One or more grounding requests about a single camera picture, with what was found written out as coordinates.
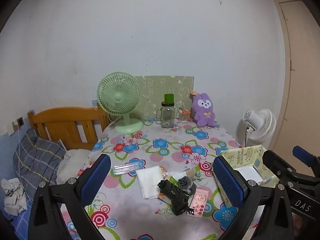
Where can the white towel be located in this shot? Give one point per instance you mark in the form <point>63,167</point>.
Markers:
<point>150,182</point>

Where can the blue wall sticker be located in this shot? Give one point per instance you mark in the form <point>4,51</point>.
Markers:
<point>95,103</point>

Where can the wooden bed headboard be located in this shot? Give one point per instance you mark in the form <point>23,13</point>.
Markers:
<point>62,120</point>

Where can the floral tablecloth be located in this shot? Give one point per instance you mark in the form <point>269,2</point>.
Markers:
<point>175,140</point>

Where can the purple plush rabbit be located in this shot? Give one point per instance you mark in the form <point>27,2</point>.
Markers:
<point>203,112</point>

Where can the grey plaid pillow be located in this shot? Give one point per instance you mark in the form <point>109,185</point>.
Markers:
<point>37,160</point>

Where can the green patterned wall board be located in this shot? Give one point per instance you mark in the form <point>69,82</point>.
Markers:
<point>155,90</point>

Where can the small jar orange lid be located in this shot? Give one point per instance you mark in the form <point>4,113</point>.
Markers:
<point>183,117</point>

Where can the pink red printed packet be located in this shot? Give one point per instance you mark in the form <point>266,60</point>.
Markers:
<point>200,201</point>

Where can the white standing fan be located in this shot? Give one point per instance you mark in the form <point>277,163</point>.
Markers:
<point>262,125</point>

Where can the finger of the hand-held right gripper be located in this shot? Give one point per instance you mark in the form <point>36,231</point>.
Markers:
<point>303,155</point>
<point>277,165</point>

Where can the crumpled white cloth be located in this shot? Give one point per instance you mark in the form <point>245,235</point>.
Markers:
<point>12,200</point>

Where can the wall socket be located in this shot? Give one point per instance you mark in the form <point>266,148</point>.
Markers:
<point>20,122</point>

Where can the black bag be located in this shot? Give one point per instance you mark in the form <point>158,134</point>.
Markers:
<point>175,197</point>

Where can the green desk fan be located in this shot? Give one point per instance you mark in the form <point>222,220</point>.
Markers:
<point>117,97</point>

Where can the beige door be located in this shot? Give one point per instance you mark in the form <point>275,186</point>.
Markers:
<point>300,80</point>

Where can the yellow cartoon storage box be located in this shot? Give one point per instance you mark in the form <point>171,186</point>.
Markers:
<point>250,155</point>

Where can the white pillow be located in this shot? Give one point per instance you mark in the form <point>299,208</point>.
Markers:
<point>72,162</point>

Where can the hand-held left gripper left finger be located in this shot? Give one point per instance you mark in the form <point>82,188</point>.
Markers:
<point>96,177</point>

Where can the glass mug jar green lid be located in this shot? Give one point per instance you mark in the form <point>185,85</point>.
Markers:
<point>167,117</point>

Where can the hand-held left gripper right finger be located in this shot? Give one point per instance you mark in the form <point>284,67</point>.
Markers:
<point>227,182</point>

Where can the white and tan packet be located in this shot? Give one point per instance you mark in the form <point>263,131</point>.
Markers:
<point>178,174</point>

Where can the clear plastic packet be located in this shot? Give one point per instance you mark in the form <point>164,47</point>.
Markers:
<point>127,168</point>

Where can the grey sock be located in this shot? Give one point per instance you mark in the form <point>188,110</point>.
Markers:
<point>186,185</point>

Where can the green snack packet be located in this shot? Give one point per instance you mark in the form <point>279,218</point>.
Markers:
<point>172,179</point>

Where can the blue checked bed sheet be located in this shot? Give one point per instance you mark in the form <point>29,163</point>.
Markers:
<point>20,227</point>

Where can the small cartoon tissue packet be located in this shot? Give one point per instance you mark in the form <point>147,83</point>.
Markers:
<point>163,171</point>

